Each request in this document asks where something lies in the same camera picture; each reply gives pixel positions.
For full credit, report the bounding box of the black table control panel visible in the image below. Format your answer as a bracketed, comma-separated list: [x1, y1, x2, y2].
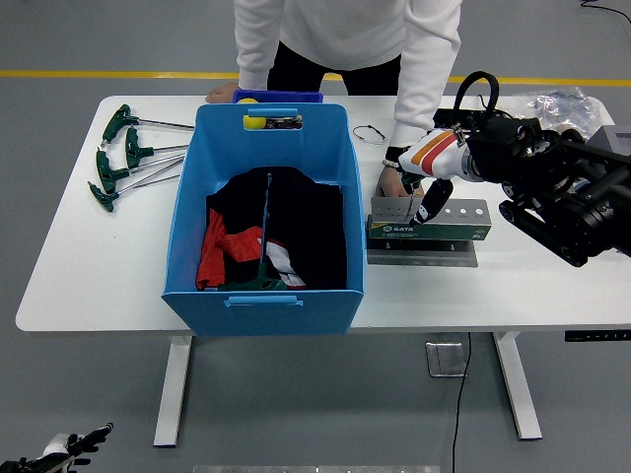
[564, 329, 631, 342]

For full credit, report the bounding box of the clear plastic parts bag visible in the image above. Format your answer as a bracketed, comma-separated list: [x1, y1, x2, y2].
[512, 87, 605, 142]

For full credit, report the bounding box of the black cable loop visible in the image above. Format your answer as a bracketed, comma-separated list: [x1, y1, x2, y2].
[580, 0, 631, 24]

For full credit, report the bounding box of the person's left hand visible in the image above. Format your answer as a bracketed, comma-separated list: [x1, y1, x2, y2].
[375, 165, 420, 199]

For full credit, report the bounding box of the thin wire loop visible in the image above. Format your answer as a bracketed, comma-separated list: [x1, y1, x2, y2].
[351, 124, 387, 147]

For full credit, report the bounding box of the black plastic tray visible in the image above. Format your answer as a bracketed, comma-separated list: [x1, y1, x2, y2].
[432, 107, 462, 132]

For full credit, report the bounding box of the green grey hex key holder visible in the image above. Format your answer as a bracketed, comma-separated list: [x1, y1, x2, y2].
[365, 196, 493, 268]

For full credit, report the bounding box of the dark blue plastic bin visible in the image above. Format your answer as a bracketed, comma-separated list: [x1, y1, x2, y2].
[231, 89, 325, 104]

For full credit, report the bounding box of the person's right hand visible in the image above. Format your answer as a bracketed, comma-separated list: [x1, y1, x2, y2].
[205, 82, 241, 104]

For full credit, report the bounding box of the grey box device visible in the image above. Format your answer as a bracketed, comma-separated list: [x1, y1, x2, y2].
[586, 124, 631, 159]

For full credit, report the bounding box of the metal floor plate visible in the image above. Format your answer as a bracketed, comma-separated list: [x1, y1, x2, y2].
[425, 341, 468, 378]

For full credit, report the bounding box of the black and red clothing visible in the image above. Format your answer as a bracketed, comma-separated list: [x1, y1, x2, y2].
[195, 167, 349, 292]

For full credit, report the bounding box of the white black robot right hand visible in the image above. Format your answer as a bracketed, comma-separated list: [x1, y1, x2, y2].
[396, 128, 469, 228]

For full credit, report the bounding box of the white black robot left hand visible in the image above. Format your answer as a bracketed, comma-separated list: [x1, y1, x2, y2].
[0, 422, 114, 473]

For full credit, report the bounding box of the yellow ball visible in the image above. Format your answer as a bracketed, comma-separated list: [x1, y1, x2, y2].
[237, 97, 268, 132]

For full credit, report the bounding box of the large green T-handle hex key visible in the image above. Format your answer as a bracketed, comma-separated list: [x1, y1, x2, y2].
[218, 170, 290, 292]

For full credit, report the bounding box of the person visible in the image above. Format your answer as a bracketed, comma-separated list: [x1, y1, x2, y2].
[205, 0, 463, 199]

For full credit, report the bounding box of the black floor cable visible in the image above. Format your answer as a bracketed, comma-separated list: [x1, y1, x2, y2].
[451, 332, 473, 473]

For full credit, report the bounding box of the white table leg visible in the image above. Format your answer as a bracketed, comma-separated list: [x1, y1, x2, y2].
[492, 331, 543, 441]
[153, 334, 193, 448]

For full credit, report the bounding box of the light blue plastic storage box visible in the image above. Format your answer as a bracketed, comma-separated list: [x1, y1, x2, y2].
[161, 102, 367, 338]

